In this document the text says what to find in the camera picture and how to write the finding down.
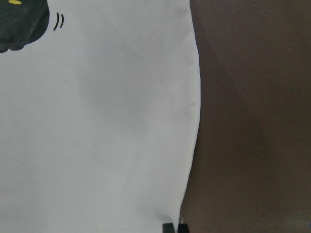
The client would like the cream long-sleeve cat shirt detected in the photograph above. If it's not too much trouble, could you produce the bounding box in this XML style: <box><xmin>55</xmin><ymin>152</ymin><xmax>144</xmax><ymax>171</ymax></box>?
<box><xmin>0</xmin><ymin>0</ymin><xmax>200</xmax><ymax>233</ymax></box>

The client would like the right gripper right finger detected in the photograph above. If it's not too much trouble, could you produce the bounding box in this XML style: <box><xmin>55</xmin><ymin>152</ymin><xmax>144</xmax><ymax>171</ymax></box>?
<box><xmin>177</xmin><ymin>223</ymin><xmax>189</xmax><ymax>233</ymax></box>

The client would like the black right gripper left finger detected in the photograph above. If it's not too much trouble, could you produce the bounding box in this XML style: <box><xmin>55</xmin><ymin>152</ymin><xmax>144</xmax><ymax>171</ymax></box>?
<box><xmin>162</xmin><ymin>223</ymin><xmax>174</xmax><ymax>233</ymax></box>

